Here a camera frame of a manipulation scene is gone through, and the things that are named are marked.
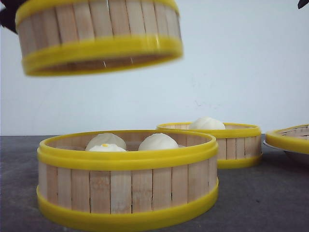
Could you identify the white bun with yellow dot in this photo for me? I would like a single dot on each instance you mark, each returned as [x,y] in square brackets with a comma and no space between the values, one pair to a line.
[106,148]

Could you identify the white bun back left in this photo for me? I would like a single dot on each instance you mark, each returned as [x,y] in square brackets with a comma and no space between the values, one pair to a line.
[106,138]

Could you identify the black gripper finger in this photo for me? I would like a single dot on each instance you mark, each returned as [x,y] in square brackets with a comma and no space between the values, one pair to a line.
[7,17]
[302,3]

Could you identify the white bun right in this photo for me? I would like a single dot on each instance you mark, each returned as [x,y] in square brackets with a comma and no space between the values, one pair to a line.
[158,141]

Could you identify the white plate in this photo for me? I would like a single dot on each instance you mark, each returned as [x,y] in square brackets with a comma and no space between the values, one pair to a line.
[299,158]

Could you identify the woven bamboo steamer lid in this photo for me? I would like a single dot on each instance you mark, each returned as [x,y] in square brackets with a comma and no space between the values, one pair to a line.
[292,139]

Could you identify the bamboo steamer basket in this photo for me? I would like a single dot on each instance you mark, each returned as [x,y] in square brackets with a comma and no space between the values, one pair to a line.
[239,145]

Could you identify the bamboo steamer basket base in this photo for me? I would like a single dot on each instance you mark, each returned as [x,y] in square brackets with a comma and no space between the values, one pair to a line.
[126,191]

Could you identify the bamboo steamer basket lifted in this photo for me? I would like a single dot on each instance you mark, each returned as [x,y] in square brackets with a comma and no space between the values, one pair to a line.
[74,37]

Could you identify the white steamed bun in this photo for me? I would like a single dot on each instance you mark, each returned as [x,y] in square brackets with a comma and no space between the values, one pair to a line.
[207,123]

